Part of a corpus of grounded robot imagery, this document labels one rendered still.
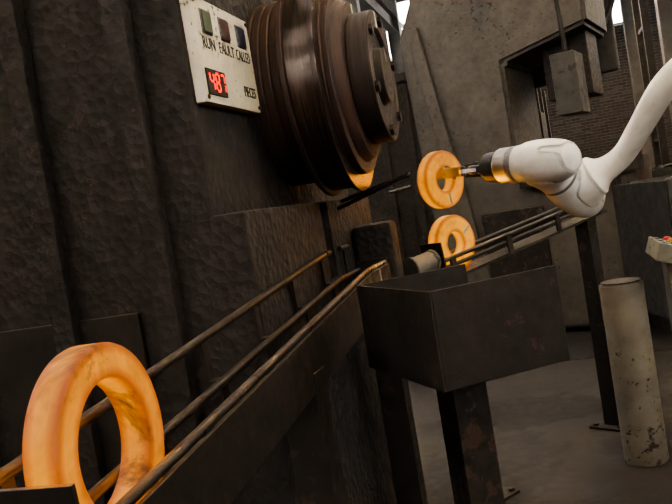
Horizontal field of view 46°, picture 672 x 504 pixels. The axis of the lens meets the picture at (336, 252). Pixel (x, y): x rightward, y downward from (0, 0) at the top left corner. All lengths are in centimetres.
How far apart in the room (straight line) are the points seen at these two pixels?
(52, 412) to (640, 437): 194
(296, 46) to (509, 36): 291
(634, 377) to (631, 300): 21
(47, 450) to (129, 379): 13
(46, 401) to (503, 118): 386
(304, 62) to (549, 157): 65
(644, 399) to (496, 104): 238
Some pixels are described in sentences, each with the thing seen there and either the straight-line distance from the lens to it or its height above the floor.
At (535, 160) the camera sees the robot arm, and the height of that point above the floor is 88.
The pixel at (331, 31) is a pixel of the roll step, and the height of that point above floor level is 120.
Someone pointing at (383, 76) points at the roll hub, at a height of 111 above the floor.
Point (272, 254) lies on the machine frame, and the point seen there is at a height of 79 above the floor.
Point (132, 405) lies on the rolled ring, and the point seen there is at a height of 69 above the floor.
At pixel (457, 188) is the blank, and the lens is 220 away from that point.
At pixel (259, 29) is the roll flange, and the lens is 167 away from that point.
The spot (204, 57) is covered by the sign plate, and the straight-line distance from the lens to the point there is 138.
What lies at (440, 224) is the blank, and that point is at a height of 76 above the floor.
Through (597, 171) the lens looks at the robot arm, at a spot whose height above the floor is 84.
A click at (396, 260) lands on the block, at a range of 195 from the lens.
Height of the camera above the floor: 85
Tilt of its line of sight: 3 degrees down
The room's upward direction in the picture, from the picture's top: 9 degrees counter-clockwise
